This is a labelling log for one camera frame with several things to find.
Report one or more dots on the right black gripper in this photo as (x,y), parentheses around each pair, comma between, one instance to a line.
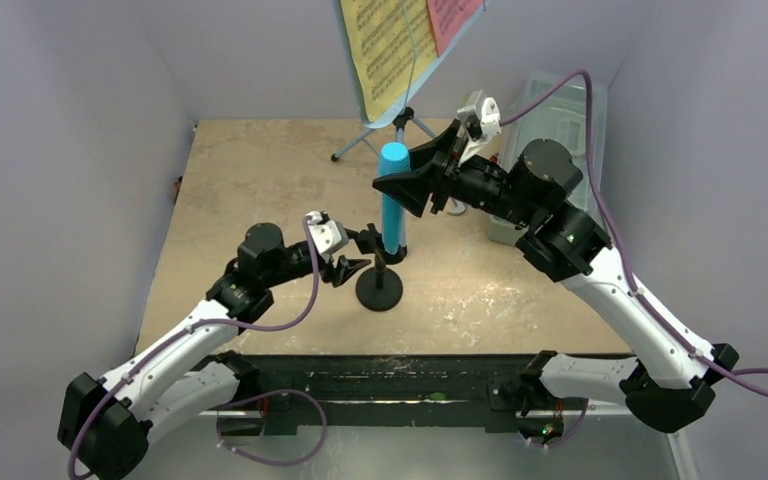
(447,177)

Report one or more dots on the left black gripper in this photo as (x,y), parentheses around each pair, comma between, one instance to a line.
(342,268)

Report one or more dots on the black microphone desk stand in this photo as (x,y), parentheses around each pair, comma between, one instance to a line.
(379,288)

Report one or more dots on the light blue music stand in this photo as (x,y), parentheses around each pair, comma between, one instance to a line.
(406,115)

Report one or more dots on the yellow sheet music page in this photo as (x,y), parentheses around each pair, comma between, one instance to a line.
(390,46)

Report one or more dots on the pink sheet music page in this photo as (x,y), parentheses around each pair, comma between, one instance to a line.
(449,17)

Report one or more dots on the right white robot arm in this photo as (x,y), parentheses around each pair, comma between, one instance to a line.
(667,382)

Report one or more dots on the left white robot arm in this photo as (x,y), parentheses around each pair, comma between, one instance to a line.
(109,422)

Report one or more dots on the clear plastic storage box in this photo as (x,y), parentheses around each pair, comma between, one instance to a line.
(560,137)

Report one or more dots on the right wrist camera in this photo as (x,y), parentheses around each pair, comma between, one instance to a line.
(480,117)

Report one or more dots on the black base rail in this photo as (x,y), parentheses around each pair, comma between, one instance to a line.
(487,391)

